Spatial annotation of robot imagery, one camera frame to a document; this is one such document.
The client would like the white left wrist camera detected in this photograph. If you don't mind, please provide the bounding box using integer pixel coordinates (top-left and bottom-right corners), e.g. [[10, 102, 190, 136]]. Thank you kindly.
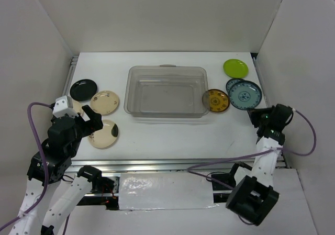
[[52, 96, 80, 118]]

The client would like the white taped sheet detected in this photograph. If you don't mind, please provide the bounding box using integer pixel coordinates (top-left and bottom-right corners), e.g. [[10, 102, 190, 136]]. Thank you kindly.
[[118, 172, 215, 210]]

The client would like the cream plate black patch front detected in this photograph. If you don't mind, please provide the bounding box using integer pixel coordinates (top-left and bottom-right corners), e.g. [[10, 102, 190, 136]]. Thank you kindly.
[[88, 120, 119, 149]]

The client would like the blue patterned plate front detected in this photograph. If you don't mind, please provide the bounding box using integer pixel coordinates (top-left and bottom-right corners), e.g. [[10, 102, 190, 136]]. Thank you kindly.
[[228, 81, 262, 110]]

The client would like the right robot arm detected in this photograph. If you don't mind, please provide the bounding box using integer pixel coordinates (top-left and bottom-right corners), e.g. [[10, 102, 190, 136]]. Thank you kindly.
[[226, 104, 293, 226]]

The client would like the green plate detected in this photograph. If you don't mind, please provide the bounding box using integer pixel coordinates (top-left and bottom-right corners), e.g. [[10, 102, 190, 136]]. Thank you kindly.
[[223, 59, 249, 79]]

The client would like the cream plate with calligraphy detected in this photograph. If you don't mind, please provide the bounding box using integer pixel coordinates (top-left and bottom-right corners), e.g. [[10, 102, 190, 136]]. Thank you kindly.
[[90, 91, 119, 116]]

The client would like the cream plate black patch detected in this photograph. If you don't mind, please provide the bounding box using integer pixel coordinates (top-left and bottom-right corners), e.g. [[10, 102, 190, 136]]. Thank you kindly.
[[88, 120, 119, 149], [72, 100, 83, 115]]

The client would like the clear plastic bin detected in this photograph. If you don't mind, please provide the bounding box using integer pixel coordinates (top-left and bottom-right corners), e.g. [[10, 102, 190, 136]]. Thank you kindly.
[[124, 65, 209, 118]]

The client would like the yellow patterned plate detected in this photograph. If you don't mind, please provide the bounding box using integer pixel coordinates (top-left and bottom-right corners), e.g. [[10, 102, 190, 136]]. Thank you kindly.
[[202, 89, 230, 113]]

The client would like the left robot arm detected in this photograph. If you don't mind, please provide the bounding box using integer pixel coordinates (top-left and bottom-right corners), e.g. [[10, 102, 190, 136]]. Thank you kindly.
[[1, 99, 103, 234]]

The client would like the blue patterned plate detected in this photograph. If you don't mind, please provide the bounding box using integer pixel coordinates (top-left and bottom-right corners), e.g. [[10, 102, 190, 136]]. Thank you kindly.
[[226, 78, 244, 93], [228, 81, 262, 110]]

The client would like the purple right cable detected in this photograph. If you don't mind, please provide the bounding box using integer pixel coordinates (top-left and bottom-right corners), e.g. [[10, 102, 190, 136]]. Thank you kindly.
[[187, 108, 318, 226]]

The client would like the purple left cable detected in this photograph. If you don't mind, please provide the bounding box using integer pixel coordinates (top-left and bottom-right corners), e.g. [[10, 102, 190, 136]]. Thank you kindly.
[[0, 102, 71, 235]]

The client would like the purple cable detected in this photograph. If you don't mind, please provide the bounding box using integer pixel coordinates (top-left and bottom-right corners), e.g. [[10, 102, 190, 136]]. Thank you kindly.
[[0, 102, 71, 235], [187, 108, 318, 226]]

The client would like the cream plate black patch rear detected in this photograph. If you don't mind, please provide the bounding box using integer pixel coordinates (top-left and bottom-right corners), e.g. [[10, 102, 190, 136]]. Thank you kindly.
[[72, 100, 83, 115]]

